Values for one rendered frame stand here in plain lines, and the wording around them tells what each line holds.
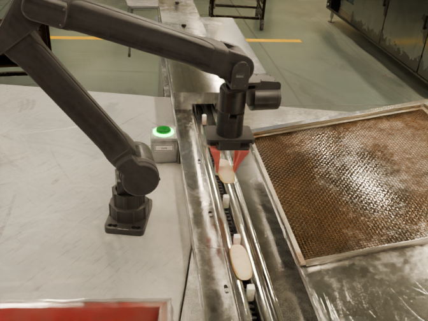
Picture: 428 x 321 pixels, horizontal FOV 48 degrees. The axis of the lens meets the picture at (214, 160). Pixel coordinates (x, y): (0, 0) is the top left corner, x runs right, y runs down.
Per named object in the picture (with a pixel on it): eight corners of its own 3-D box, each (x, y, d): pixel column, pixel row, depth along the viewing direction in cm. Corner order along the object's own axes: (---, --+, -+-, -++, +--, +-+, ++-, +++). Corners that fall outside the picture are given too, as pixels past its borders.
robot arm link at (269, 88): (221, 48, 99) (233, 62, 92) (273, 46, 102) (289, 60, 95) (217, 101, 105) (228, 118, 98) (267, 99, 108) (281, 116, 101)
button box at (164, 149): (149, 159, 138) (149, 125, 132) (177, 158, 139) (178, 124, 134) (150, 175, 131) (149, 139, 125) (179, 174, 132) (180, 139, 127)
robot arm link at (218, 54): (22, 5, 86) (17, 21, 77) (28, -27, 84) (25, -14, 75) (234, 71, 103) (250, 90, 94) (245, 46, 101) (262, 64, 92)
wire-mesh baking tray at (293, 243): (247, 137, 132) (246, 133, 131) (423, 107, 134) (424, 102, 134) (299, 267, 89) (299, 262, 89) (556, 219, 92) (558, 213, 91)
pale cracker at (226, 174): (214, 160, 114) (214, 156, 113) (230, 160, 114) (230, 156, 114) (220, 184, 105) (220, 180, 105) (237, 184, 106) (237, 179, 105)
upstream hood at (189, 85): (157, 11, 256) (157, -6, 252) (191, 11, 259) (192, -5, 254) (172, 114, 150) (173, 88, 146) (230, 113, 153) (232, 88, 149)
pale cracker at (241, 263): (227, 246, 99) (227, 241, 98) (244, 244, 99) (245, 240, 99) (235, 281, 90) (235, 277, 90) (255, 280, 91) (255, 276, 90)
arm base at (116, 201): (116, 200, 115) (103, 233, 104) (115, 172, 111) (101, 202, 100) (153, 204, 115) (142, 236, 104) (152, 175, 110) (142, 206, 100)
